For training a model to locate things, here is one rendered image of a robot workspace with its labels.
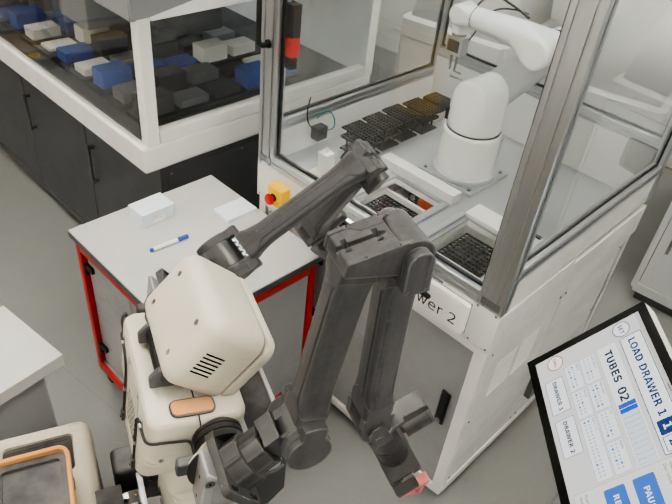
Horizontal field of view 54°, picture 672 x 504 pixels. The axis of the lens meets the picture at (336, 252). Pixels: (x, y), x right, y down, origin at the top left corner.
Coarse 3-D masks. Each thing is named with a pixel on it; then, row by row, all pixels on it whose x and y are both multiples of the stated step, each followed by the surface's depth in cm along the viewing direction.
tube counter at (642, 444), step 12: (624, 396) 135; (624, 408) 134; (636, 408) 132; (624, 420) 132; (636, 420) 130; (636, 432) 129; (648, 432) 127; (636, 444) 127; (648, 444) 125; (636, 456) 126; (648, 456) 124
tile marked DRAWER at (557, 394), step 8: (560, 376) 151; (544, 384) 153; (552, 384) 151; (560, 384) 149; (552, 392) 150; (560, 392) 148; (552, 400) 148; (560, 400) 147; (568, 400) 145; (552, 408) 147; (560, 408) 145; (568, 408) 144
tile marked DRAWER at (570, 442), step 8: (568, 416) 142; (560, 424) 143; (568, 424) 141; (576, 424) 140; (560, 432) 141; (568, 432) 140; (576, 432) 138; (560, 440) 140; (568, 440) 139; (576, 440) 137; (568, 448) 138; (576, 448) 136; (568, 456) 136
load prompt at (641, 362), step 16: (640, 336) 141; (624, 352) 142; (640, 352) 139; (640, 368) 137; (656, 368) 134; (640, 384) 134; (656, 384) 132; (656, 400) 130; (656, 416) 128; (656, 432) 126
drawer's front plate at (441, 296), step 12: (432, 288) 187; (444, 288) 185; (420, 300) 193; (432, 300) 189; (444, 300) 186; (456, 300) 182; (432, 312) 191; (444, 312) 188; (456, 312) 184; (468, 312) 182; (456, 324) 186
